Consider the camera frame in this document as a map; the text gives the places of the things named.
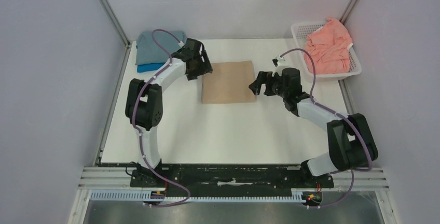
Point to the pink crumpled t-shirt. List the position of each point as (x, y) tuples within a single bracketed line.
[(328, 49)]

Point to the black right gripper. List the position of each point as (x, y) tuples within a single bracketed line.
[(269, 83)]

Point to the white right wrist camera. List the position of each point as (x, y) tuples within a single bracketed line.
[(280, 63)]

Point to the folded bright blue t-shirt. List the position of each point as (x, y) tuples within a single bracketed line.
[(149, 67)]

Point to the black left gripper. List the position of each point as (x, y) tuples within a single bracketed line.
[(206, 67)]

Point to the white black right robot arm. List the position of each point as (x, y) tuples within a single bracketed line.
[(350, 142)]

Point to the white perforated plastic basket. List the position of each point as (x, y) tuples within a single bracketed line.
[(300, 31)]

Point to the aluminium rail frame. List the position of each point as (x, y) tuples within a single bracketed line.
[(116, 178)]

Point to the grey aluminium corner post left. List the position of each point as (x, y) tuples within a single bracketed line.
[(115, 22)]

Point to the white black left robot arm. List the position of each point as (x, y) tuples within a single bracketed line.
[(144, 105)]

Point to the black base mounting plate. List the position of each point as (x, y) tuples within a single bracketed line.
[(234, 180)]

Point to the folded grey-blue t-shirt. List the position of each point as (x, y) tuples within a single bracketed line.
[(156, 48)]

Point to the beige t-shirt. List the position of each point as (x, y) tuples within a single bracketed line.
[(229, 83)]

